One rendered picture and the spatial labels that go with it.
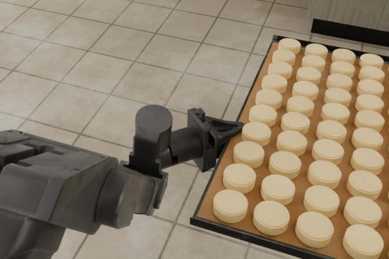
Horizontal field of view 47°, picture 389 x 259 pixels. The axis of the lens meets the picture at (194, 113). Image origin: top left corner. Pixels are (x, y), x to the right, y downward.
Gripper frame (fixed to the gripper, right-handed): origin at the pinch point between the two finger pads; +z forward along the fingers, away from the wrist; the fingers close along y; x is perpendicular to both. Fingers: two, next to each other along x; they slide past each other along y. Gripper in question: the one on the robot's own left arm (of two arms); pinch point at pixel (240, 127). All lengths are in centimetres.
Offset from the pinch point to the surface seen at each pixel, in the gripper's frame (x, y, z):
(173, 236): -46, 92, 5
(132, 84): -138, 84, 21
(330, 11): -127, 60, 139
